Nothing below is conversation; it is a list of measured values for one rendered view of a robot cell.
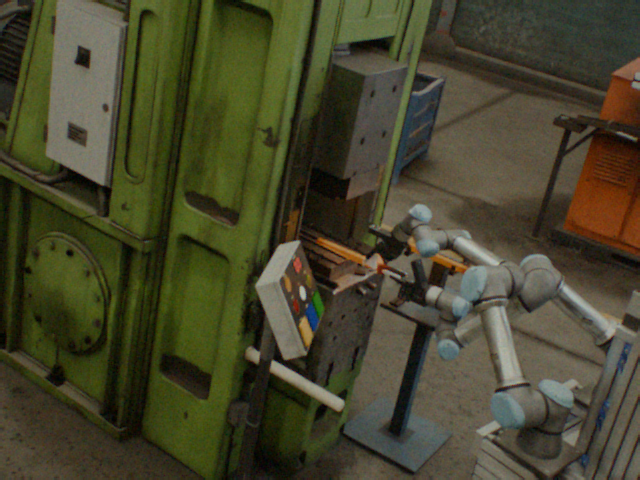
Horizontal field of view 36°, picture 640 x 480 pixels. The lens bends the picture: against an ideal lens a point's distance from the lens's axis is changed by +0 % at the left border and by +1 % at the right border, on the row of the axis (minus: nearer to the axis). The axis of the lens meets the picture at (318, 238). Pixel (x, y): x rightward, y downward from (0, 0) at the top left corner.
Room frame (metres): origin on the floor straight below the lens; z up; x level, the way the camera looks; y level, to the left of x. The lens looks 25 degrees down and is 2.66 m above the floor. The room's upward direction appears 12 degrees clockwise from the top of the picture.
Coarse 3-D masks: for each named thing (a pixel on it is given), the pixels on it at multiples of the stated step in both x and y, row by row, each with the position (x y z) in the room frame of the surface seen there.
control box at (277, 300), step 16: (288, 256) 2.97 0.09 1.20; (304, 256) 3.09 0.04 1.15; (272, 272) 2.86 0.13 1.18; (288, 272) 2.89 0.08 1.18; (304, 272) 3.03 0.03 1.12; (256, 288) 2.78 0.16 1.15; (272, 288) 2.77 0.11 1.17; (304, 288) 2.97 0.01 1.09; (272, 304) 2.77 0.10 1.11; (288, 304) 2.78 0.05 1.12; (304, 304) 2.92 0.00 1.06; (272, 320) 2.77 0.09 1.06; (288, 320) 2.77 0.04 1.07; (288, 336) 2.76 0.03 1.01; (288, 352) 2.76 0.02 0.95; (304, 352) 2.76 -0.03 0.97
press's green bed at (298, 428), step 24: (360, 360) 3.62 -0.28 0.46; (288, 384) 3.39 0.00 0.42; (336, 384) 3.48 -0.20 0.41; (264, 408) 3.44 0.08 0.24; (288, 408) 3.38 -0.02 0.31; (312, 408) 3.36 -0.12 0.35; (264, 432) 3.43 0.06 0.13; (288, 432) 3.37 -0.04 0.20; (312, 432) 3.46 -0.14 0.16; (336, 432) 3.57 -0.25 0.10; (264, 456) 3.41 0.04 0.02; (288, 456) 3.35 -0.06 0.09; (312, 456) 3.43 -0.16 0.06
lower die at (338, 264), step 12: (300, 228) 3.65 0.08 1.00; (300, 240) 3.55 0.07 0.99; (312, 240) 3.56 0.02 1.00; (324, 252) 3.49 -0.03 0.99; (336, 252) 3.50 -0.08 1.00; (312, 264) 3.43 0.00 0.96; (324, 264) 3.41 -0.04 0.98; (336, 264) 3.42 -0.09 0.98; (348, 264) 3.49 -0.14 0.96; (336, 276) 3.43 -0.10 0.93
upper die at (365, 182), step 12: (312, 168) 3.47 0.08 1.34; (312, 180) 3.46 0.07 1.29; (324, 180) 3.44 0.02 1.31; (336, 180) 3.41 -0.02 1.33; (348, 180) 3.38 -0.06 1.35; (360, 180) 3.44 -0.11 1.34; (372, 180) 3.52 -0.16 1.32; (336, 192) 3.40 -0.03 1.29; (348, 192) 3.38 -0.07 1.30; (360, 192) 3.46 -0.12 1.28
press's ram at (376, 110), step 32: (352, 64) 3.44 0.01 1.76; (384, 64) 3.54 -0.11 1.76; (352, 96) 3.36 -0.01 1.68; (384, 96) 3.48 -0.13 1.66; (320, 128) 3.41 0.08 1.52; (352, 128) 3.34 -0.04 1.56; (384, 128) 3.52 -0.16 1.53; (320, 160) 3.40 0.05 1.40; (352, 160) 3.37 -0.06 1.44; (384, 160) 3.57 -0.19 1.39
